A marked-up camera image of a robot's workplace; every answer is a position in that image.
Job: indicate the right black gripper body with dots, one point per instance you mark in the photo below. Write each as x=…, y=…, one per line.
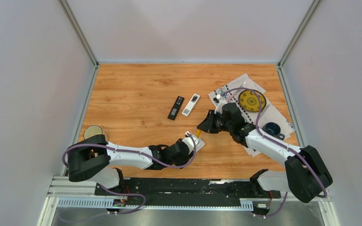
x=220, y=125

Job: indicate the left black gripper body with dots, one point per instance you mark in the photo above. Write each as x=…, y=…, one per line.
x=183, y=161

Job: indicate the short white remote control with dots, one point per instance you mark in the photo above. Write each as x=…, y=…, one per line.
x=199, y=143

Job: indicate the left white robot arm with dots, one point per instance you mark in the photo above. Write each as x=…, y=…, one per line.
x=98, y=160

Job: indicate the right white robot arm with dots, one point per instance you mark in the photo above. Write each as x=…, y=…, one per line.
x=306, y=175

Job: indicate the long white remote control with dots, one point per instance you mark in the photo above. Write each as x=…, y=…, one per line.
x=190, y=105

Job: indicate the black remote control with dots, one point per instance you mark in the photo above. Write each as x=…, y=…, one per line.
x=175, y=108

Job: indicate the yellow round plate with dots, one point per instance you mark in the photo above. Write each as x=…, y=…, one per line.
x=250, y=102

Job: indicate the metal fork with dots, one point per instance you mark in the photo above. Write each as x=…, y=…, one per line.
x=241, y=87

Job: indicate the dark blue cup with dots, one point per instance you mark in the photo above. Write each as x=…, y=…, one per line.
x=274, y=130

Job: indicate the beige mug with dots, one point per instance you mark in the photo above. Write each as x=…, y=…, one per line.
x=92, y=131

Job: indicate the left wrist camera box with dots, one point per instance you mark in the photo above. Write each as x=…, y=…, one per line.
x=190, y=140

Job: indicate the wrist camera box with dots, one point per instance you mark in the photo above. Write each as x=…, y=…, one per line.
x=220, y=97
x=190, y=140

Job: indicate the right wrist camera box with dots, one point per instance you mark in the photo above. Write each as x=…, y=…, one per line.
x=220, y=97

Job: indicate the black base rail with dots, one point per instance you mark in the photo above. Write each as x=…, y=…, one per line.
x=189, y=192

